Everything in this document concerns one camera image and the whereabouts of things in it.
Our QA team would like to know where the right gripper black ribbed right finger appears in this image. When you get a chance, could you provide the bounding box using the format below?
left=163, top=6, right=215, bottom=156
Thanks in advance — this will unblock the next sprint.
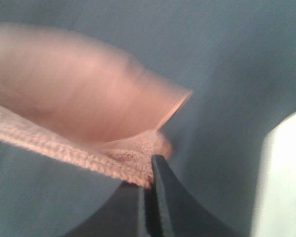
left=152, top=155, right=237, bottom=237

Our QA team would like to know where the black fabric table mat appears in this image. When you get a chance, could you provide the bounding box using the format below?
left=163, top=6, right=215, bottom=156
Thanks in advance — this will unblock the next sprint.
left=0, top=0, right=296, bottom=237

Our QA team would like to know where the white storage bin grey rim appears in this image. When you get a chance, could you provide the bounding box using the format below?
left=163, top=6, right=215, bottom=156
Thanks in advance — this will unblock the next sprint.
left=250, top=112, right=296, bottom=237

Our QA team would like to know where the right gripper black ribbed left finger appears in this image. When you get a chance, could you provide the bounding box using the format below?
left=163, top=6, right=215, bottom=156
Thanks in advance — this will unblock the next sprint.
left=65, top=182, right=148, bottom=237

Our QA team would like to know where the brown microfibre towel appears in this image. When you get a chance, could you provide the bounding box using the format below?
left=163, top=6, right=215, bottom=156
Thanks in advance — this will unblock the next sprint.
left=0, top=23, right=192, bottom=188

